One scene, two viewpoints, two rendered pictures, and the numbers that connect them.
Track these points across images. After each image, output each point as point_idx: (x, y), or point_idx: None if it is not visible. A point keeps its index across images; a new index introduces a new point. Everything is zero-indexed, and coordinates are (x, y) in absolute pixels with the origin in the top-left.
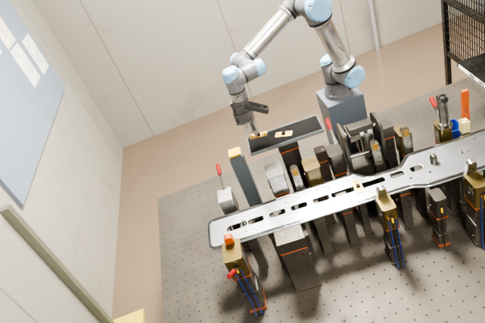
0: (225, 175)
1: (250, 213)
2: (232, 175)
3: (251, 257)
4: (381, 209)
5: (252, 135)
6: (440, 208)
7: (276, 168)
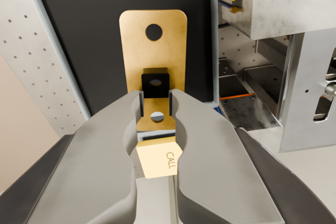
0: (49, 110)
1: (308, 77)
2: (50, 99)
3: (242, 61)
4: None
5: (150, 118)
6: None
7: None
